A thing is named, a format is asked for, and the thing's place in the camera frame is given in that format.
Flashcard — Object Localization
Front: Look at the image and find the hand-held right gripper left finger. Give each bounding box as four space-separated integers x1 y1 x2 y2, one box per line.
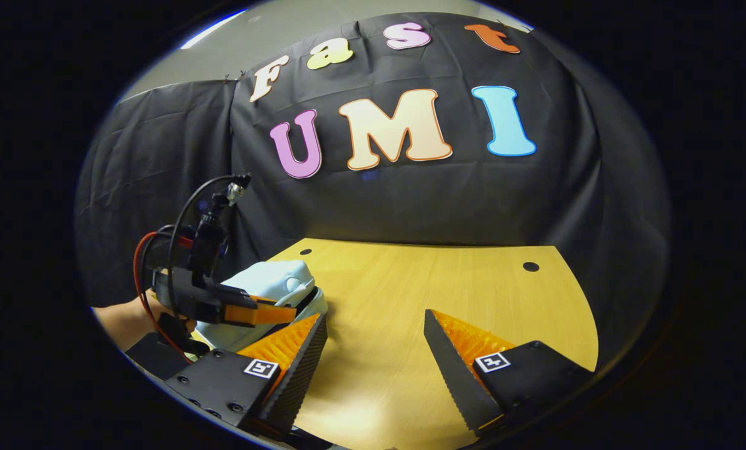
163 312 328 441

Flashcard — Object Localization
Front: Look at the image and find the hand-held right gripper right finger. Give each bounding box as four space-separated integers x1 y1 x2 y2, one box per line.
423 309 595 438

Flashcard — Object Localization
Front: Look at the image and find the light blue suitcase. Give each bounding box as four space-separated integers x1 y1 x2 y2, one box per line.
194 259 330 354

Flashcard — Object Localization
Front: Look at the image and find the red cable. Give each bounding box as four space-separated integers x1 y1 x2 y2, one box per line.
133 231 193 364

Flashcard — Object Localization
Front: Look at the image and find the black cable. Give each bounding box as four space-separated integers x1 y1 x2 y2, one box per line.
166 175 248 294

